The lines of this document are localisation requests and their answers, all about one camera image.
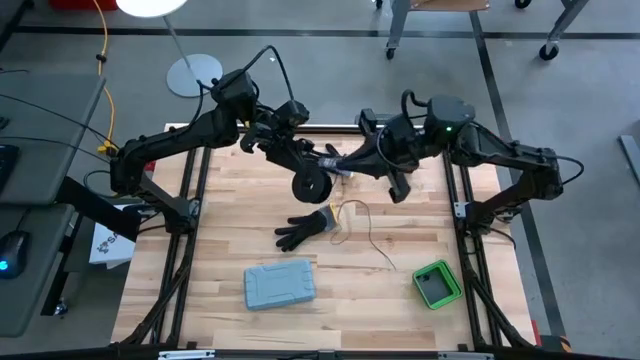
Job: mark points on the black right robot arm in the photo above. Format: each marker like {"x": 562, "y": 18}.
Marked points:
{"x": 500, "y": 155}

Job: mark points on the white box with logo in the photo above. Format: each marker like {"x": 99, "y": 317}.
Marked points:
{"x": 110, "y": 250}

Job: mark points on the green square container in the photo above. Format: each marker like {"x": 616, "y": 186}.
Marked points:
{"x": 435, "y": 286}

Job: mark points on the silver aluminium bracket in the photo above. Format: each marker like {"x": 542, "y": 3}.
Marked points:
{"x": 465, "y": 356}
{"x": 187, "y": 355}

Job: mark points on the orange black corner block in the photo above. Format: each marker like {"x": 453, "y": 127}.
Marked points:
{"x": 555, "y": 343}

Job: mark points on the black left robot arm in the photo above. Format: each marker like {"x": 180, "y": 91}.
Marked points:
{"x": 165, "y": 142}

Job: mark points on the white floor lamp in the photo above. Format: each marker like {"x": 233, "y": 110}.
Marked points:
{"x": 150, "y": 6}

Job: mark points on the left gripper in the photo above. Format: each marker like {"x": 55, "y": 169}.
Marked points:
{"x": 277, "y": 137}

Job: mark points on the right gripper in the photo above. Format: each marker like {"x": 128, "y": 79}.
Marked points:
{"x": 402, "y": 150}

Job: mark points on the grey desk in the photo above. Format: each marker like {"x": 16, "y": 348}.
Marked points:
{"x": 45, "y": 165}
{"x": 30, "y": 300}

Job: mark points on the black desk support beam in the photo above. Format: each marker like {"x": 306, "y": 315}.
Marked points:
{"x": 95, "y": 207}

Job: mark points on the grey plastic case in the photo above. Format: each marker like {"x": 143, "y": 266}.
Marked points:
{"x": 280, "y": 285}

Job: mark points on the black computer mouse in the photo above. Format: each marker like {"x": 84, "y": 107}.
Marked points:
{"x": 15, "y": 250}

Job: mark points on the red triangular tag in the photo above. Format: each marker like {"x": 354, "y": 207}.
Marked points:
{"x": 150, "y": 166}

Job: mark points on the grey metal bar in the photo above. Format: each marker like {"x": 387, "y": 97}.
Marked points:
{"x": 631, "y": 160}

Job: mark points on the red plastic box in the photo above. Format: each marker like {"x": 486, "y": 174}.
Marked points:
{"x": 80, "y": 4}

